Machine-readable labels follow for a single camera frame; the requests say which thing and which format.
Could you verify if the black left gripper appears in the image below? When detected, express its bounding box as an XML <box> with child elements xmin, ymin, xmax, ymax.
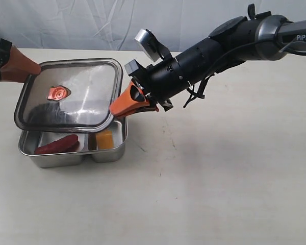
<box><xmin>0</xmin><ymin>38</ymin><xmax>41</xmax><ymax>83</ymax></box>

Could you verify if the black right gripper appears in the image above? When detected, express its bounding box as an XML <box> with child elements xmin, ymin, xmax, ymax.
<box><xmin>109</xmin><ymin>45</ymin><xmax>219</xmax><ymax>117</ymax></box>

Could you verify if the yellow toy cheese wedge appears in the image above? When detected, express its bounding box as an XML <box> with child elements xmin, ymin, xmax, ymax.
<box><xmin>95</xmin><ymin>130</ymin><xmax>114</xmax><ymax>150</ymax></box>

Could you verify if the dark transparent lunch box lid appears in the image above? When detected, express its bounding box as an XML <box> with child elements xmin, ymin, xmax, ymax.
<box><xmin>14</xmin><ymin>58</ymin><xmax>123</xmax><ymax>133</ymax></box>

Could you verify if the stainless steel lunch box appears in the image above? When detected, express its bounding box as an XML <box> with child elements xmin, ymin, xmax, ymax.
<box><xmin>18</xmin><ymin>118</ymin><xmax>128</xmax><ymax>168</ymax></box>

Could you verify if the red toy sausage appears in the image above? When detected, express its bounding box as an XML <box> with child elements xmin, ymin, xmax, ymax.
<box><xmin>34</xmin><ymin>134</ymin><xmax>79</xmax><ymax>155</ymax></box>

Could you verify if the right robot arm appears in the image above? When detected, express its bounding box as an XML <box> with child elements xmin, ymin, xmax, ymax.
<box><xmin>109</xmin><ymin>4</ymin><xmax>306</xmax><ymax>117</ymax></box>

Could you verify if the white backdrop cloth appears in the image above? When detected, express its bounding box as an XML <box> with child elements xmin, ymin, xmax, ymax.
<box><xmin>0</xmin><ymin>0</ymin><xmax>306</xmax><ymax>52</ymax></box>

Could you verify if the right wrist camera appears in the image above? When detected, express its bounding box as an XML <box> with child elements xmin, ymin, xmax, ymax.
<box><xmin>134</xmin><ymin>29</ymin><xmax>171</xmax><ymax>62</ymax></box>

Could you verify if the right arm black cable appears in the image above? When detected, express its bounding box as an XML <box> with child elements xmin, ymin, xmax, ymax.
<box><xmin>183</xmin><ymin>40</ymin><xmax>306</xmax><ymax>108</ymax></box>

